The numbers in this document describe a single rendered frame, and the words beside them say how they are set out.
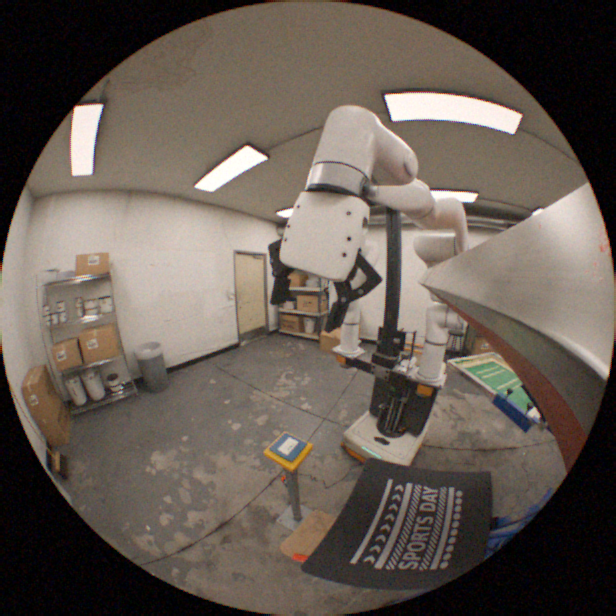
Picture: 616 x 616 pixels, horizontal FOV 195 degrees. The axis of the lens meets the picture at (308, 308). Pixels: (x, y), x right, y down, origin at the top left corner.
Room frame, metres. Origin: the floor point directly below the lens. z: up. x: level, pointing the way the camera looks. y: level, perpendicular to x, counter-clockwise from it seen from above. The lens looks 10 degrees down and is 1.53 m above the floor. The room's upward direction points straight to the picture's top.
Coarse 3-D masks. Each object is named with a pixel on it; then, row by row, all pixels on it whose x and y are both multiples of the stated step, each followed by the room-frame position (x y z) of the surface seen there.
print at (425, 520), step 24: (384, 504) 0.18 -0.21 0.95; (408, 504) 0.15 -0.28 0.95; (432, 504) 0.12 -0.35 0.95; (456, 504) 0.08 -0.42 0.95; (384, 528) 0.10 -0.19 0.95; (408, 528) 0.07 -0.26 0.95; (432, 528) 0.04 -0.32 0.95; (456, 528) -0.01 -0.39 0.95; (360, 552) 0.03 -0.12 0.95; (384, 552) 0.02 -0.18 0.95; (408, 552) -0.01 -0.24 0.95; (432, 552) -0.05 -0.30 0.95
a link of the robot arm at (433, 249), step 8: (416, 240) 0.48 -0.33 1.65; (424, 240) 0.46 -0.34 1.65; (432, 240) 0.44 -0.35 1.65; (440, 240) 0.42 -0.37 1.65; (448, 240) 0.40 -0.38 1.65; (416, 248) 0.48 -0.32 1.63; (424, 248) 0.46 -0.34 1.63; (432, 248) 0.44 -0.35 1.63; (440, 248) 0.42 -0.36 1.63; (448, 248) 0.40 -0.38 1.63; (424, 256) 0.47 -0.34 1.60; (432, 256) 0.45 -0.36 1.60; (440, 256) 0.43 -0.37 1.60; (448, 256) 0.41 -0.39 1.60; (432, 264) 0.50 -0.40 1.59; (432, 296) 0.54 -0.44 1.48; (464, 320) 0.46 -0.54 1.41; (456, 328) 0.50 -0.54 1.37; (464, 328) 0.48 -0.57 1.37
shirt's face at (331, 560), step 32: (384, 480) 0.26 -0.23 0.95; (416, 480) 0.23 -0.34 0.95; (448, 480) 0.18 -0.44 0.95; (480, 480) 0.11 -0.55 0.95; (352, 512) 0.17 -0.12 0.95; (480, 512) -0.01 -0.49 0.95; (352, 544) 0.06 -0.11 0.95; (480, 544) -0.12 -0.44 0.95; (320, 576) -0.03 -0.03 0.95; (352, 576) -0.04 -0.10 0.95; (384, 576) -0.07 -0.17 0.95; (416, 576) -0.11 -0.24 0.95; (448, 576) -0.17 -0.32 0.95
